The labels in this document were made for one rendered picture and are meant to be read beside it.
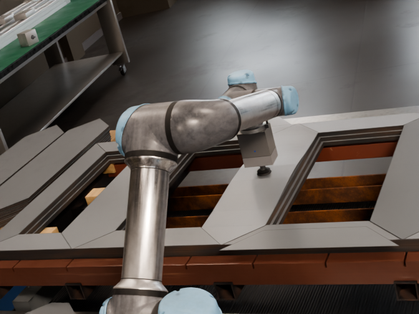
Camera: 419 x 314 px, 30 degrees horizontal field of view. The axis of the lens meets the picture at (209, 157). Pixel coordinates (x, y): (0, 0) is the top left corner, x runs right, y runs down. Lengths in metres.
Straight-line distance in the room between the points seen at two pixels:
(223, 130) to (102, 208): 0.77
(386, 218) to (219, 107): 0.50
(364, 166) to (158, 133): 2.64
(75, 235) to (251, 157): 0.54
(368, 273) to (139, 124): 0.62
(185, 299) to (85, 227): 0.76
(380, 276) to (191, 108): 0.57
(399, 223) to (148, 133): 0.63
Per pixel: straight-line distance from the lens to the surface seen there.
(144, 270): 1.63
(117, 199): 2.37
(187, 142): 1.64
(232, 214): 2.08
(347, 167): 4.22
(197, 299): 1.57
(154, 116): 1.67
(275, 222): 2.03
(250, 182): 2.20
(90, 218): 2.31
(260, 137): 2.16
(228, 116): 1.67
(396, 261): 1.79
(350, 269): 1.83
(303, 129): 2.51
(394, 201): 1.97
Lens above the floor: 1.78
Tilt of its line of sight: 22 degrees down
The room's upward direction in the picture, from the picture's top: 15 degrees counter-clockwise
